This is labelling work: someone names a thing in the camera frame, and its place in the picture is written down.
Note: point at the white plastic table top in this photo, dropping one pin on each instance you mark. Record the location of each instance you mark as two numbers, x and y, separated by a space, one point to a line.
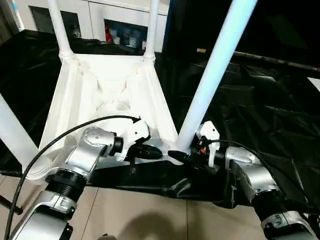
115 85

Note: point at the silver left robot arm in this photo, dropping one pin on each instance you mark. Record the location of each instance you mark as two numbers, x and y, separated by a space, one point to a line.
90 147

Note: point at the dark robot foot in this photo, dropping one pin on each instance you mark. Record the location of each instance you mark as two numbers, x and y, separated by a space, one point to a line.
109 237

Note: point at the small white jar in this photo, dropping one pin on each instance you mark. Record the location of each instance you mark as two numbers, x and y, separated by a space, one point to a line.
116 39

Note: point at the small yellow tag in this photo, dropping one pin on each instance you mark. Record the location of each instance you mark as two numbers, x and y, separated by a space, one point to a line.
201 50

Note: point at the white bottle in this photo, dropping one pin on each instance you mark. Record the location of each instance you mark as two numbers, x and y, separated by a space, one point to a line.
132 40

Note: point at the grey metal frame leg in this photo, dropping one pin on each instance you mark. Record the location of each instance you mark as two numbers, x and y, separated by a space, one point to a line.
10 204

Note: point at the black work mat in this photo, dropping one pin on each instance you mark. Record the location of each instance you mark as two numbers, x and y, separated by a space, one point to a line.
270 115

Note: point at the white plastic table leg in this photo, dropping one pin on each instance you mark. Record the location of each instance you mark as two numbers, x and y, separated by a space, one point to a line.
17 130
215 70
152 27
61 30

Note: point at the red bottle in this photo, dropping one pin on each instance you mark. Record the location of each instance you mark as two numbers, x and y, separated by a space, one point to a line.
107 34

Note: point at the white glass-door cabinet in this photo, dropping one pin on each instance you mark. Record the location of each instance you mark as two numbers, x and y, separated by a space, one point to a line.
95 10

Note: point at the white flat board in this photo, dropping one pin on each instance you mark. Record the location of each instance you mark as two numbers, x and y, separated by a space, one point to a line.
315 83

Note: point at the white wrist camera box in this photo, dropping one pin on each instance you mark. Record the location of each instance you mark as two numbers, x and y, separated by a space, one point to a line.
208 132
134 132

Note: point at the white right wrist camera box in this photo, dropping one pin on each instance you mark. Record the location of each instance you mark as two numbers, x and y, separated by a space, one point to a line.
208 132

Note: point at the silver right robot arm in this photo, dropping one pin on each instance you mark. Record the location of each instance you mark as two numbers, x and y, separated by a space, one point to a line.
255 175

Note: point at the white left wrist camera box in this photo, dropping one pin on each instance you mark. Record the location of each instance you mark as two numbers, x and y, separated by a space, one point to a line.
134 132

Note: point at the dark grey curtain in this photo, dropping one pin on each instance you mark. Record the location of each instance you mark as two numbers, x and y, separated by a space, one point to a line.
6 20

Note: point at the dark metal rod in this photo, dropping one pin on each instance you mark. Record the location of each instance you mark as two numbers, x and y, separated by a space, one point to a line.
280 60

